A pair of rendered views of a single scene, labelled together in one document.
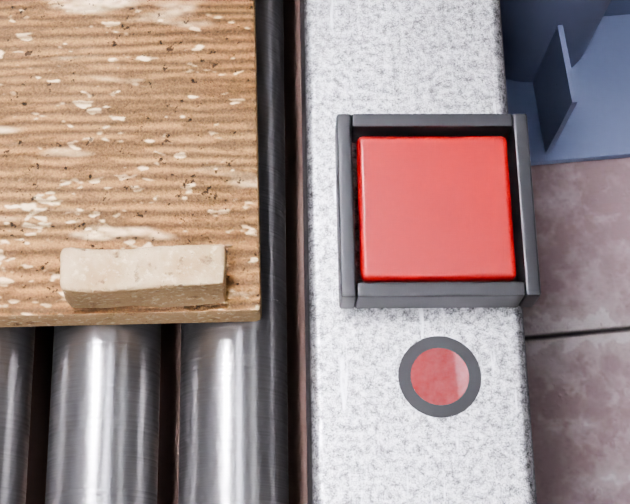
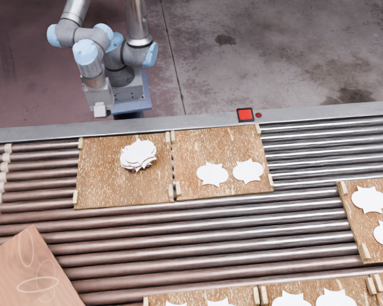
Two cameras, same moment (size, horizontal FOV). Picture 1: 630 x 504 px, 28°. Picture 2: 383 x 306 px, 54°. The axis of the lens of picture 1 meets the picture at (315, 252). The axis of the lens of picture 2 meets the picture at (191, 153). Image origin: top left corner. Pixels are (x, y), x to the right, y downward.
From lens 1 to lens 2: 1.50 m
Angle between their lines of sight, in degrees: 37
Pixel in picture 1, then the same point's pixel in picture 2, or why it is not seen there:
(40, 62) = (238, 141)
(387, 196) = (245, 117)
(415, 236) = (248, 115)
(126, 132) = (244, 134)
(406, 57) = (230, 118)
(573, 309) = not seen: hidden behind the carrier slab
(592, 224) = not seen: hidden behind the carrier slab
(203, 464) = (269, 129)
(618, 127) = not seen: hidden behind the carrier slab
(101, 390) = (264, 136)
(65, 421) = (267, 138)
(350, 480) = (267, 120)
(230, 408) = (264, 127)
